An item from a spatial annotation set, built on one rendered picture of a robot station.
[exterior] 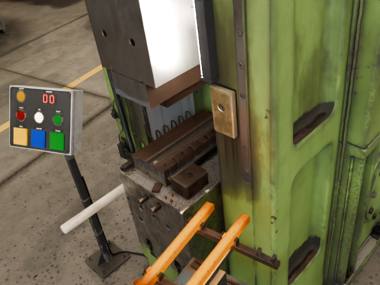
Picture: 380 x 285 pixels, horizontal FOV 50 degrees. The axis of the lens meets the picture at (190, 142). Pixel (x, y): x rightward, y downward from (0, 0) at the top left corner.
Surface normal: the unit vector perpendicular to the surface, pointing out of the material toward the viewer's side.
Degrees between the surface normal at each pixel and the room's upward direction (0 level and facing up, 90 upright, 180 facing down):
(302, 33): 89
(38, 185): 0
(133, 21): 90
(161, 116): 90
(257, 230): 90
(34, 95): 60
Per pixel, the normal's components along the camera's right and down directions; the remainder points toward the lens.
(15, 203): -0.12, -0.80
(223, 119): -0.70, 0.49
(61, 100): -0.35, 0.11
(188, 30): 0.70, 0.35
